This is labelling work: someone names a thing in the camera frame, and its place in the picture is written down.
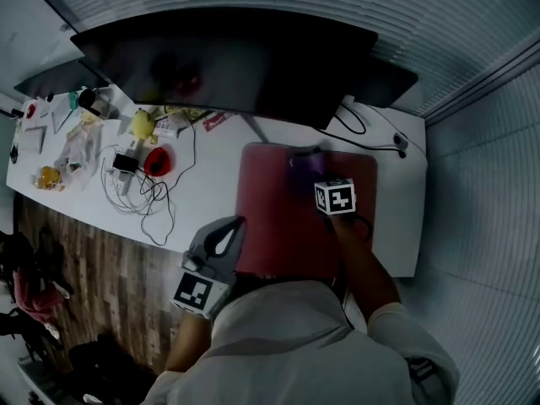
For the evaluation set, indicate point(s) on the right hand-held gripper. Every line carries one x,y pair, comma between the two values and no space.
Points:
337,198

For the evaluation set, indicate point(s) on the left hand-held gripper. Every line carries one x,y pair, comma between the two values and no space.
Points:
196,293

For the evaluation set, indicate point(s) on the purple cloth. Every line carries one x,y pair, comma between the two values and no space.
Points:
308,167

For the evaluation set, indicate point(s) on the red desk mat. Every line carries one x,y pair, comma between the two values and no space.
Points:
270,209

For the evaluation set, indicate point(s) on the person's right forearm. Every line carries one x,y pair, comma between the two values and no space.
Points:
363,268

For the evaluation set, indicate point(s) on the person's left forearm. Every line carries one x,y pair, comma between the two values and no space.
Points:
187,340

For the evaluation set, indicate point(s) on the red round object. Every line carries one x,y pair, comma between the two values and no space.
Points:
166,156

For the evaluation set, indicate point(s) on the red checkered cloth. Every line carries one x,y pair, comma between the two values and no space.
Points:
38,298

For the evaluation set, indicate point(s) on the white power strip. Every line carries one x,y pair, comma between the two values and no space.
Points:
120,181

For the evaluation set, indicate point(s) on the red card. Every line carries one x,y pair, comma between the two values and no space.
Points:
216,121

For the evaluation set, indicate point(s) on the small black monitor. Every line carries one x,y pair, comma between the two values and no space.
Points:
388,82

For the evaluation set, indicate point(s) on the black power adapter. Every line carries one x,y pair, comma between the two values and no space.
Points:
124,163

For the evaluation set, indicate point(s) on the person's white shirt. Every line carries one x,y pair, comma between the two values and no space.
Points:
295,352

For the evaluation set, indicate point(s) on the white printed box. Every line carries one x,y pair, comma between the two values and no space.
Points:
164,128

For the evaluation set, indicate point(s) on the yellow printed packet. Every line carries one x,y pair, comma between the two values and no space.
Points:
185,112

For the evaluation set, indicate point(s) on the yellow plush toy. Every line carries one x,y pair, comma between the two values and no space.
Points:
141,122

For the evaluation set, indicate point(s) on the black bag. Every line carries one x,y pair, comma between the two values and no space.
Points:
105,365

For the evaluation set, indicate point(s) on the clear plastic bag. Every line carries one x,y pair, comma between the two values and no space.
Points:
80,150

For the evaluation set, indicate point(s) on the large black monitor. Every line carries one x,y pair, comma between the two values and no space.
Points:
219,61

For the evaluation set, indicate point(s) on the pale yellow bag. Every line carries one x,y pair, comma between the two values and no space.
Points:
89,118

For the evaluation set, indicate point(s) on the black mug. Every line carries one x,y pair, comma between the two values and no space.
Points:
88,97

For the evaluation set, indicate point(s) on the black chair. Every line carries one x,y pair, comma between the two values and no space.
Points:
17,247

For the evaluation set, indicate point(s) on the white notebook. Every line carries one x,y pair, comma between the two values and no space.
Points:
62,114

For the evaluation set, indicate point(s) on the white keyboard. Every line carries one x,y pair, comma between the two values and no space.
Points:
34,139

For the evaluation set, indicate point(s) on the small red object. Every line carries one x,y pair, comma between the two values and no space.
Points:
31,111

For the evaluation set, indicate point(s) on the wide black monitor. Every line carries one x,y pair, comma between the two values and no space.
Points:
59,78

